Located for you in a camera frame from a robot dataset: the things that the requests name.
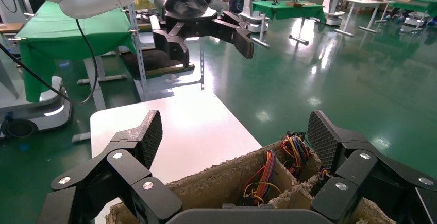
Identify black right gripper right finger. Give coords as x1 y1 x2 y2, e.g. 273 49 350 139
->
306 110 437 224

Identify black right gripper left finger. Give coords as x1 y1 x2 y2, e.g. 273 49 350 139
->
36 110 183 224

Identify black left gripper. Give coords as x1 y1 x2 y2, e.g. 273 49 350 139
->
149 0 256 68

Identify coloured wire bundle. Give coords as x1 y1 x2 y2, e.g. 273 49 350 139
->
243 149 283 206

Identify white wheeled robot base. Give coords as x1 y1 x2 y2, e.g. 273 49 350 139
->
0 76 73 140

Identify black tray with wood edge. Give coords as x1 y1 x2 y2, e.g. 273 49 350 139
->
121 48 195 80

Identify grey metal shelf rack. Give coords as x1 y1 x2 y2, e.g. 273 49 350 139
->
127 2 206 102

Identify yellow cloth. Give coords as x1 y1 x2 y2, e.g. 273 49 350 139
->
135 0 155 11

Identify green cloth covered table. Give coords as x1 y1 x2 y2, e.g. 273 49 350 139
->
375 0 437 33
251 0 326 49
15 1 137 112

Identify brown cardboard piece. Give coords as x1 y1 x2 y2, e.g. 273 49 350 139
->
286 1 316 8

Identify brown cardboard divider box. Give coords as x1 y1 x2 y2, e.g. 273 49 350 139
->
106 142 397 224

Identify white table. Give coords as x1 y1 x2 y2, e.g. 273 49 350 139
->
334 0 393 38

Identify wires in box left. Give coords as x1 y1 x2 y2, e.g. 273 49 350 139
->
280 131 311 179

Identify black cable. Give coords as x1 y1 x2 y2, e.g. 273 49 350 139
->
0 18 99 107

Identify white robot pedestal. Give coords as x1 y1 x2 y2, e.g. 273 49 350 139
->
322 0 346 26

